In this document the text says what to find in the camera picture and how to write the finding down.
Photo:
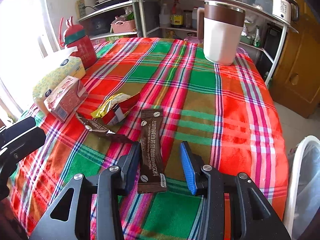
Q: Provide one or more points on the pink plastic basket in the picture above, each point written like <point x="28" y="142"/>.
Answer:
<point x="123" y="26"/>

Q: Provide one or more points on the white jerrycan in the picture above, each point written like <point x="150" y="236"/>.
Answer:
<point x="194" y="18"/>

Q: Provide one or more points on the red reindeer water bottle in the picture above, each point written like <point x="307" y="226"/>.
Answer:
<point x="75" y="36"/>

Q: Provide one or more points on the red green plaid tablecloth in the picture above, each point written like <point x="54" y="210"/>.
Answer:
<point x="225" y="113"/>

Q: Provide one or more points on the white brown thermos jug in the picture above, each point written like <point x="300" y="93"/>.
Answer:
<point x="219" y="26"/>

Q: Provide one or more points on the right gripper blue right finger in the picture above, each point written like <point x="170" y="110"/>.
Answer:
<point x="205" y="181"/>

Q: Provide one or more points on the strawberry milk carton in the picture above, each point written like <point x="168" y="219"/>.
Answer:
<point x="65" y="98"/>

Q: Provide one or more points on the dark brown candy wrapper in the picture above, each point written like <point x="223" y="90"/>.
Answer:
<point x="102" y="130"/>

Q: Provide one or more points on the white electric kettle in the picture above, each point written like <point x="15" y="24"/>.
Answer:
<point x="287" y="10"/>

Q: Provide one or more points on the white metal kitchen shelf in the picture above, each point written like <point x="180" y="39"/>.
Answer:
<point x="262" y="31"/>

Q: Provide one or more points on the white trash bin with bag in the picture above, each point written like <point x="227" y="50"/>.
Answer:
<point x="301" y="216"/>

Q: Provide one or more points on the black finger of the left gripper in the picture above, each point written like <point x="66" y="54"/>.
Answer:
<point x="20" y="147"/>

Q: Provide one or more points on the brown coffee stick packet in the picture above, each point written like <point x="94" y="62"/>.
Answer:
<point x="151" y="175"/>

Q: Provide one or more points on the white power strip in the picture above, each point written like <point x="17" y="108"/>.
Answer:
<point x="80" y="8"/>

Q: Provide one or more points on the yellow snack wrapper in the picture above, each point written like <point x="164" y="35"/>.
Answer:
<point x="115" y="108"/>

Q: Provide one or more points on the yellow tissue pack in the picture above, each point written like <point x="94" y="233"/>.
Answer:
<point x="54" y="68"/>

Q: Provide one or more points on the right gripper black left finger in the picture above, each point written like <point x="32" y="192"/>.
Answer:
<point x="117" y="180"/>

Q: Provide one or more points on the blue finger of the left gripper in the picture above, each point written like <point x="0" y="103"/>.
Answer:
<point x="7" y="134"/>

